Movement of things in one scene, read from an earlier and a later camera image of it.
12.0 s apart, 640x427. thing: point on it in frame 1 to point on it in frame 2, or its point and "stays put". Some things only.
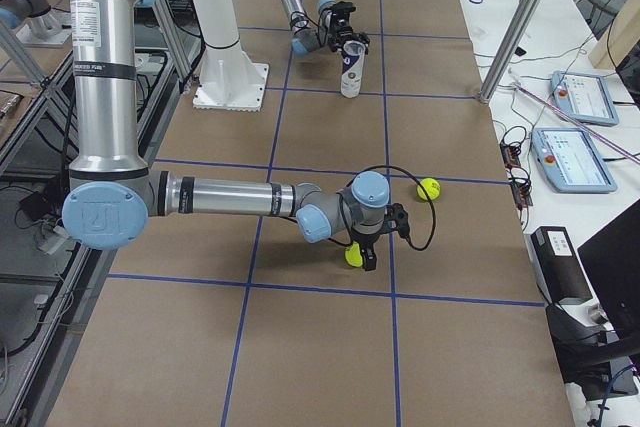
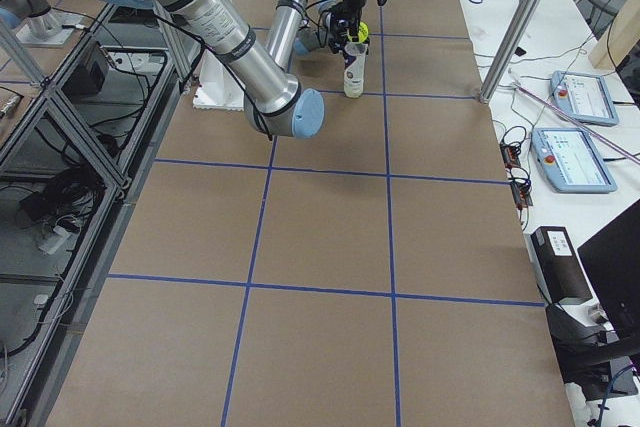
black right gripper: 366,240 to 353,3
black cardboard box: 560,270 stays put
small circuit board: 510,156 stays put
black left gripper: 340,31 stays put
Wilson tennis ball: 431,187 to 363,32
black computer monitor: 612,260 stays put
